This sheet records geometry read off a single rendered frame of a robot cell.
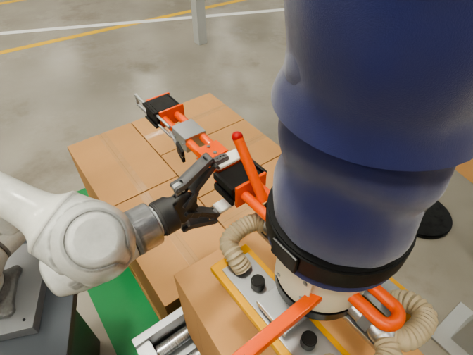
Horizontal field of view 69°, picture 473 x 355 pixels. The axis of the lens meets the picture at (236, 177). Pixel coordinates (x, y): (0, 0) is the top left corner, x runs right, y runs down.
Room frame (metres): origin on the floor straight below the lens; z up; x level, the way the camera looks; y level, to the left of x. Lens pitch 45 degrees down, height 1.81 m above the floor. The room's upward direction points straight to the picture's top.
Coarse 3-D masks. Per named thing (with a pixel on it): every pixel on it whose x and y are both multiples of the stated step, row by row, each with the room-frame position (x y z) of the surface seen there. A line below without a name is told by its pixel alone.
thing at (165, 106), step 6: (156, 96) 0.85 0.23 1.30; (162, 96) 0.85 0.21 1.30; (168, 96) 0.85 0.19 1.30; (150, 102) 0.82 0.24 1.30; (156, 102) 0.82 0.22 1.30; (162, 102) 0.82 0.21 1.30; (168, 102) 0.82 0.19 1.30; (174, 102) 0.82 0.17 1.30; (156, 108) 0.79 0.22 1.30; (162, 108) 0.79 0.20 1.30; (168, 108) 0.79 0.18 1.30; (174, 108) 0.79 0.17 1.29; (180, 108) 0.80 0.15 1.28; (162, 114) 0.77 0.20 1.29; (168, 114) 0.78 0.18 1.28; (174, 120) 0.79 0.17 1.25
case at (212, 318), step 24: (240, 240) 0.60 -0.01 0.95; (264, 240) 0.60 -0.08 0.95; (192, 264) 0.52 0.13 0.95; (192, 288) 0.45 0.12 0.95; (216, 288) 0.45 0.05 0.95; (192, 312) 0.40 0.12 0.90; (216, 312) 0.38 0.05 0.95; (240, 312) 0.38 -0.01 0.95; (192, 336) 0.45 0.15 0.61; (216, 336) 0.32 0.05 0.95; (240, 336) 0.32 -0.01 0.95; (336, 336) 0.32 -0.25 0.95; (360, 336) 0.32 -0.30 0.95
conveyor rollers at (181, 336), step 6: (180, 330) 0.49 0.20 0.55; (186, 330) 0.49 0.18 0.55; (174, 336) 0.47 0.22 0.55; (180, 336) 0.47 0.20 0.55; (186, 336) 0.47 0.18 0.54; (162, 342) 0.45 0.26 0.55; (168, 342) 0.45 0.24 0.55; (174, 342) 0.45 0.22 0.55; (180, 342) 0.45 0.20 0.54; (156, 348) 0.43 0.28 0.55; (162, 348) 0.43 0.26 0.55; (168, 348) 0.43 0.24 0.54; (174, 348) 0.43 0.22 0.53; (162, 354) 0.41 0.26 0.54; (168, 354) 0.42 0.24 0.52; (192, 354) 0.41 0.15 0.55; (198, 354) 0.41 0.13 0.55
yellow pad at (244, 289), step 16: (256, 256) 0.41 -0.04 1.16; (224, 272) 0.37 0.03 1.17; (256, 272) 0.37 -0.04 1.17; (240, 288) 0.33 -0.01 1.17; (256, 288) 0.33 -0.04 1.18; (240, 304) 0.30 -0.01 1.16; (256, 304) 0.30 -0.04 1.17; (256, 320) 0.27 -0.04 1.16; (304, 320) 0.27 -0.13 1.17; (288, 336) 0.24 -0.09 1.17; (304, 336) 0.23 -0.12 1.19; (320, 336) 0.24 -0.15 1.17; (288, 352) 0.21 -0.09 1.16; (304, 352) 0.21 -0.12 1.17; (320, 352) 0.21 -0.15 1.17; (336, 352) 0.21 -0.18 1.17
